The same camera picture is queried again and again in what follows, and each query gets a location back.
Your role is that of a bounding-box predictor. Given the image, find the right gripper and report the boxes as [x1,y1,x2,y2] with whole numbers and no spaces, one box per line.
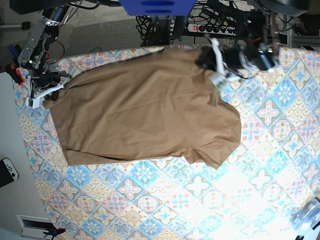
[25,71,72,108]

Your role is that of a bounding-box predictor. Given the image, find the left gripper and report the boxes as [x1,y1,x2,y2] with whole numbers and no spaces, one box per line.
[195,36,247,89]

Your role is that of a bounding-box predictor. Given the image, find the brown t-shirt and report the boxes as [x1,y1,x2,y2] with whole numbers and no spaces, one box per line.
[43,48,242,169]

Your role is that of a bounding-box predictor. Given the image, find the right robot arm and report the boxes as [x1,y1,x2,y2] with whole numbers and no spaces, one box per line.
[17,5,72,109]

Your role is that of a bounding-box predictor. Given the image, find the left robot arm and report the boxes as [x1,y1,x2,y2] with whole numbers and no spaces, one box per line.
[195,10,280,90]

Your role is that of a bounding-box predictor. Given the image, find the white power strip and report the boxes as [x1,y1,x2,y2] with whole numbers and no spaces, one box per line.
[187,23,236,36]

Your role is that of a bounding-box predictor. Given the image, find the red and black clamp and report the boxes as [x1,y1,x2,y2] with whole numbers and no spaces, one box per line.
[5,64,25,86]

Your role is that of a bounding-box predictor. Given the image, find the game console with white controller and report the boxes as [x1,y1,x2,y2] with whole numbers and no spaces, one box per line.
[0,157,19,188]

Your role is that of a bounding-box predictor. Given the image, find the patterned tablecloth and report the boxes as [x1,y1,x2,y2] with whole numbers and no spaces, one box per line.
[13,48,320,240]

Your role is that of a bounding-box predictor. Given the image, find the white floor vent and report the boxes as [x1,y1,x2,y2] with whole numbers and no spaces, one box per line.
[16,214,54,240]

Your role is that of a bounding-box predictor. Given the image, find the black clamp bottom edge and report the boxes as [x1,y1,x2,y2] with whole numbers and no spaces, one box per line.
[43,226,66,238]

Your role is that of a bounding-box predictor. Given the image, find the clear plastic box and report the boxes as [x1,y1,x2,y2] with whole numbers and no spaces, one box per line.
[289,197,320,235]

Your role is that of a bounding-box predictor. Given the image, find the blue handled tool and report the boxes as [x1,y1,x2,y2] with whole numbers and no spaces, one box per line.
[8,44,27,65]

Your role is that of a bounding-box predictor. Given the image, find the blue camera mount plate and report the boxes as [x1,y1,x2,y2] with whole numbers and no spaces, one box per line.
[119,0,196,16]

